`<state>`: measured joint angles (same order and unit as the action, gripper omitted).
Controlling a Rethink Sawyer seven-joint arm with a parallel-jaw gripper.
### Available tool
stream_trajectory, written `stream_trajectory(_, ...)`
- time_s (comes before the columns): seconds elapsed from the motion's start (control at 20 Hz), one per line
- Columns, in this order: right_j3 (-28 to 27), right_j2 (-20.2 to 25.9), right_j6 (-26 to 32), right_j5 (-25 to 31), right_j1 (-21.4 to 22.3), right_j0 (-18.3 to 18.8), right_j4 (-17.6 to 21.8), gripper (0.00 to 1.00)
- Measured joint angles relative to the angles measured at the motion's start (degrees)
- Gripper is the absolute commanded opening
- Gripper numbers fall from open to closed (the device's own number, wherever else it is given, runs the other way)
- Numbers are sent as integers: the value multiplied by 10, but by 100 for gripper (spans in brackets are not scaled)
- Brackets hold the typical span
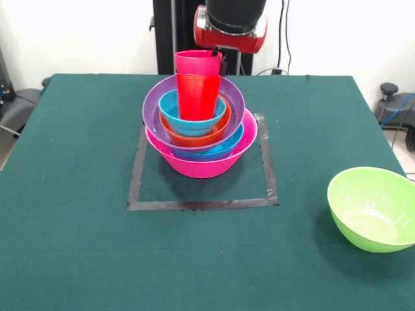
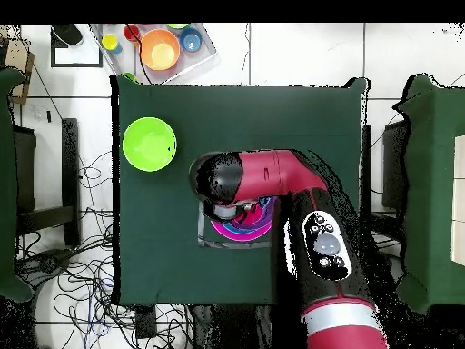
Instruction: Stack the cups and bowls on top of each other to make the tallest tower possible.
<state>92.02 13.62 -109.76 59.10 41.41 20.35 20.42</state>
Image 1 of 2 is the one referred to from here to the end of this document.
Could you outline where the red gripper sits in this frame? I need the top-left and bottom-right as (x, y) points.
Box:
(193, 6), (269, 78)

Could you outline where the pink cup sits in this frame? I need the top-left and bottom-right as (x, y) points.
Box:
(175, 49), (224, 77)

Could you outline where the red cup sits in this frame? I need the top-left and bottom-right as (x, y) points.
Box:
(176, 73), (222, 121)

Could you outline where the small cyan bowl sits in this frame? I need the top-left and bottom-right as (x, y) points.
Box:
(158, 89), (228, 137)

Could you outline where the purple bowl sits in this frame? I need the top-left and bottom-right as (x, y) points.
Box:
(142, 75), (246, 153)

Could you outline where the orange ribbed bowl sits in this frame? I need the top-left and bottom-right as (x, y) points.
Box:
(158, 102), (233, 148)

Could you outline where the large blue bowl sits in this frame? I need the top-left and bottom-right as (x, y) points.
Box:
(171, 122), (245, 162)

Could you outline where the large pink bowl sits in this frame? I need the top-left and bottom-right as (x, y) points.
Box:
(145, 108), (259, 179)

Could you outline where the black floor device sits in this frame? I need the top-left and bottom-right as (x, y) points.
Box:
(0, 77), (45, 130)
(374, 82), (415, 130)

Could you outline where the large green bowl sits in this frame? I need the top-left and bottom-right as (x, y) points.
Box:
(327, 167), (415, 254)

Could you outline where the dark green table cloth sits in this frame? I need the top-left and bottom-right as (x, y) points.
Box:
(0, 73), (415, 311)

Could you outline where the black wall cable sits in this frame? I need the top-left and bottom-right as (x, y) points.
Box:
(255, 0), (292, 77)

